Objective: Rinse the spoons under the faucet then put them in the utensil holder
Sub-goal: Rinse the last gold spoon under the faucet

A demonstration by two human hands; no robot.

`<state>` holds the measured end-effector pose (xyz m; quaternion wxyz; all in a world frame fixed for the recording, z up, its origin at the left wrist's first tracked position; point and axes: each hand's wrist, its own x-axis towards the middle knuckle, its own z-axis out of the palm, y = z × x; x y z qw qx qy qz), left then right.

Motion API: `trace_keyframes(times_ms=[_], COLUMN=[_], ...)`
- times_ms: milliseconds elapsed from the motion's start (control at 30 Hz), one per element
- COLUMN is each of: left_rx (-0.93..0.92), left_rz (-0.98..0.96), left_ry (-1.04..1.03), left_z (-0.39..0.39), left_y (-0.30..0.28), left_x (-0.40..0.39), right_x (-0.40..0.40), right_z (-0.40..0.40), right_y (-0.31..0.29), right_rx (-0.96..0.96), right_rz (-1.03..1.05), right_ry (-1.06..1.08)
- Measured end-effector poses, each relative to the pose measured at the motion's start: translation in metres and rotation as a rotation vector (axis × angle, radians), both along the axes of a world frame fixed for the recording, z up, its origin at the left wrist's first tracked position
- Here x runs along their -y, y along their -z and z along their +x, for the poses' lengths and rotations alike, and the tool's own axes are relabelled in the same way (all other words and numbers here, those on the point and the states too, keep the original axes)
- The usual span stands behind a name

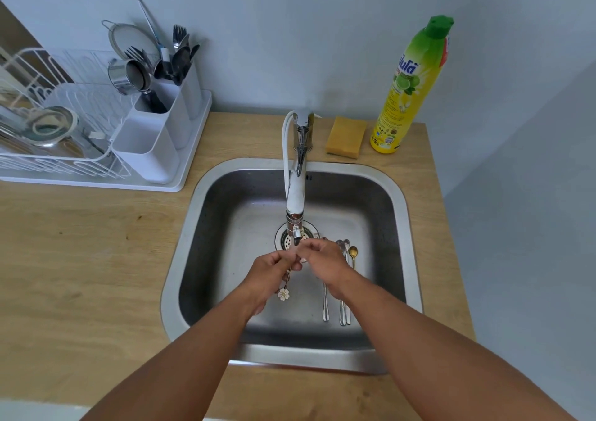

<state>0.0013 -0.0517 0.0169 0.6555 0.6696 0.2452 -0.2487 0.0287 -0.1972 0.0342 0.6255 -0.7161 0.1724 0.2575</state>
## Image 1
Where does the person's right hand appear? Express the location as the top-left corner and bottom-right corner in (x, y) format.
(296, 238), (358, 298)

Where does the person's left hand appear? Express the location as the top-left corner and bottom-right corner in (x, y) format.
(239, 250), (303, 317)

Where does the spoon with flower handle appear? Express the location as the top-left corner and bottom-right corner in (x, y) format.
(278, 258), (309, 301)

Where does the person's right forearm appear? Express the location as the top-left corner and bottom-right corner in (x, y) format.
(332, 271), (579, 421)

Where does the person's left forearm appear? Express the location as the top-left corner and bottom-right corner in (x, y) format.
(80, 290), (262, 421)

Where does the steel sink drain strainer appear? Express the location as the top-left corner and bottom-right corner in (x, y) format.
(275, 222), (321, 253)

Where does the stainless steel sink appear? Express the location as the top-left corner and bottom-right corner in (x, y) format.
(160, 157), (424, 374)

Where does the chrome and white faucet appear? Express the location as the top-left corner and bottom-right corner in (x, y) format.
(282, 108), (315, 248)

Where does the long silver spoon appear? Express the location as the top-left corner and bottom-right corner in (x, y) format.
(342, 239), (353, 327)

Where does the yellow sponge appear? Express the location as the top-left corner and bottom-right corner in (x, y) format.
(324, 116), (368, 160)

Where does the white drainer tray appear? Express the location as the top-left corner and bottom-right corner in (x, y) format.
(0, 89), (213, 193)

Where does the white cutlery holder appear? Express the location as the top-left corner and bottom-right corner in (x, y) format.
(113, 63), (204, 185)

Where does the yellow green dish soap bottle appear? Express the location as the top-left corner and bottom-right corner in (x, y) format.
(370, 14), (455, 155)

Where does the bunch of dark steel spoons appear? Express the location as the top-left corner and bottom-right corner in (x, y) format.
(154, 43), (201, 87)

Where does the stainless steel cup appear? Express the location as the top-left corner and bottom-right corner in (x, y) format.
(107, 58), (152, 97)

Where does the steel fork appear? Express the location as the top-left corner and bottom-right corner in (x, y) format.
(172, 24), (190, 54)
(124, 45), (155, 73)

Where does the steel mesh sieve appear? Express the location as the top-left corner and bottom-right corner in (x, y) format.
(101, 19), (162, 63)

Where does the steel bowl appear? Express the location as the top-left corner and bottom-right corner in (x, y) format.
(18, 106), (80, 149)

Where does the white wire dish rack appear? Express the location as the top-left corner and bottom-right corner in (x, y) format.
(0, 47), (141, 180)

